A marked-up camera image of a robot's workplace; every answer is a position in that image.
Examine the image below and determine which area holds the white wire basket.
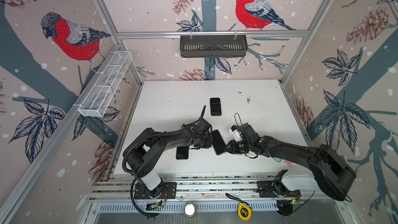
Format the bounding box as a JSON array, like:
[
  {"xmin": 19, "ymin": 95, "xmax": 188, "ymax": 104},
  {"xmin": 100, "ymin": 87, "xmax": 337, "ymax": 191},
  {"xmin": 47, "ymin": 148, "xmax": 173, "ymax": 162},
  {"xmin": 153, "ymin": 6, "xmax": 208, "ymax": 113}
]
[{"xmin": 78, "ymin": 51, "xmax": 132, "ymax": 118}]

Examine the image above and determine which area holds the black phone diagonal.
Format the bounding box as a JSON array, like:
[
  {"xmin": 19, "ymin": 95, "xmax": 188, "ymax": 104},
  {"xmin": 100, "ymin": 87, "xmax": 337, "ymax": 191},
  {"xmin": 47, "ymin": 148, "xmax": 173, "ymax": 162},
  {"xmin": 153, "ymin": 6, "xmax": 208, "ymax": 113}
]
[{"xmin": 210, "ymin": 97, "xmax": 222, "ymax": 116}]

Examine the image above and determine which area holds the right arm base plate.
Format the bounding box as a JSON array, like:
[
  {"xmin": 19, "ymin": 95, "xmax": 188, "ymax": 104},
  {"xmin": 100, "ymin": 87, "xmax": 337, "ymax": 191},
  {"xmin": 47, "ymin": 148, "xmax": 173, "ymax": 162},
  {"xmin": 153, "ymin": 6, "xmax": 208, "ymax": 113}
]
[{"xmin": 256, "ymin": 181, "xmax": 301, "ymax": 198}]

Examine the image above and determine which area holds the black phone upright left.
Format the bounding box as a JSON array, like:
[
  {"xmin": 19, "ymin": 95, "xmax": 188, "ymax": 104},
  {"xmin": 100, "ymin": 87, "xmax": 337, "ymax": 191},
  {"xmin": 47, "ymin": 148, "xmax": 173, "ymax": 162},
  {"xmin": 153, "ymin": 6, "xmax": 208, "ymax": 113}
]
[{"xmin": 176, "ymin": 147, "xmax": 189, "ymax": 160}]

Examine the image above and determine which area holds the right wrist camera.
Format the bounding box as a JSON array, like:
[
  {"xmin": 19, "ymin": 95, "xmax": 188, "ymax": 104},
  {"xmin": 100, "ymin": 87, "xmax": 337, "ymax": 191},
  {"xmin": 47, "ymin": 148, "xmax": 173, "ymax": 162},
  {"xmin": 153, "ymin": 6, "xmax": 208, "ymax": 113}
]
[{"xmin": 229, "ymin": 125, "xmax": 243, "ymax": 142}]

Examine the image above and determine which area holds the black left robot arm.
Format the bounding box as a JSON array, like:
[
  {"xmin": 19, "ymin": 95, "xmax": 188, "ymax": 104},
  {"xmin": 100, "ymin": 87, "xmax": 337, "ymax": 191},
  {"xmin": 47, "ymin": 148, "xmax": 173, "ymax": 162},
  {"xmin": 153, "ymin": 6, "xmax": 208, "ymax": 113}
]
[{"xmin": 122, "ymin": 118, "xmax": 212, "ymax": 198}]

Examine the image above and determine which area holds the black phone horizontal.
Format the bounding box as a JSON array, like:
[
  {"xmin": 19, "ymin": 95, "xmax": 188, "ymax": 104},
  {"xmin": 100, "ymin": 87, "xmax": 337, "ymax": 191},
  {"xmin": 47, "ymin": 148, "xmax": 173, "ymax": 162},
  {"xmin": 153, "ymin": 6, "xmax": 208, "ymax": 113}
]
[{"xmin": 212, "ymin": 130, "xmax": 226, "ymax": 156}]

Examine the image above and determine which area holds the yellow tape measure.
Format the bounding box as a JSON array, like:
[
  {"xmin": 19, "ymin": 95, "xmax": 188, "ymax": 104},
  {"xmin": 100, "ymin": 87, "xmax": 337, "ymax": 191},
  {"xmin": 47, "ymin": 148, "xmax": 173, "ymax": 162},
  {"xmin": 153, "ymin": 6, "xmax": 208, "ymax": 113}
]
[{"xmin": 226, "ymin": 193, "xmax": 252, "ymax": 221}]

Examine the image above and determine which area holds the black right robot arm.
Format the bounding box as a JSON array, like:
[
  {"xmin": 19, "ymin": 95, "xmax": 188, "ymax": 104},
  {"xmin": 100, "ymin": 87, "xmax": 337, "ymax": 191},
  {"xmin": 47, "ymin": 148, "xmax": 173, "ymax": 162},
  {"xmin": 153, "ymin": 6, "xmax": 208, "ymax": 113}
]
[{"xmin": 224, "ymin": 123, "xmax": 356, "ymax": 201}]

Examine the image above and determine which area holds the black wire basket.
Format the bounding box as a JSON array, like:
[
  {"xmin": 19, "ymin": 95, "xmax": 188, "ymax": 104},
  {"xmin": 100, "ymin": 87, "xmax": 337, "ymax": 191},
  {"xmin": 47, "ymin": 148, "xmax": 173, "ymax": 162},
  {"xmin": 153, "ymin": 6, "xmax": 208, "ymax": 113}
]
[{"xmin": 180, "ymin": 35, "xmax": 248, "ymax": 58}]

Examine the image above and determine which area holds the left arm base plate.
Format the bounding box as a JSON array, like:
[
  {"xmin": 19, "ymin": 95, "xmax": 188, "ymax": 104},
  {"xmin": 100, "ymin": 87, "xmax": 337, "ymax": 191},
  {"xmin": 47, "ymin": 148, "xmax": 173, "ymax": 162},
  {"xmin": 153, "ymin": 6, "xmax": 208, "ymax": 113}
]
[{"xmin": 134, "ymin": 182, "xmax": 177, "ymax": 200}]

